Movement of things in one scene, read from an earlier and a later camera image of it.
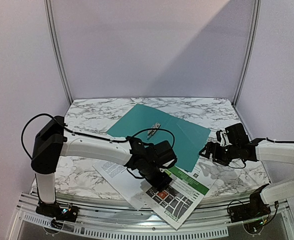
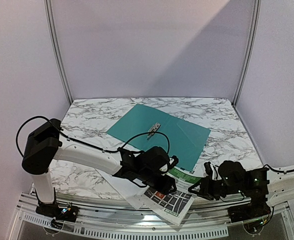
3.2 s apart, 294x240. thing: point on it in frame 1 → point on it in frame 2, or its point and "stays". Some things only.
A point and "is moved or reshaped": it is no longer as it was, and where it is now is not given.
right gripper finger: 209,148 → 200,191
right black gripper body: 212,152 → 207,185
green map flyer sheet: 184,193 is moved or reshaped
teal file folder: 190,137 stays
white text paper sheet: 119,177 stays
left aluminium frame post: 49,21 stays
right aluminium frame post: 257,9 stays
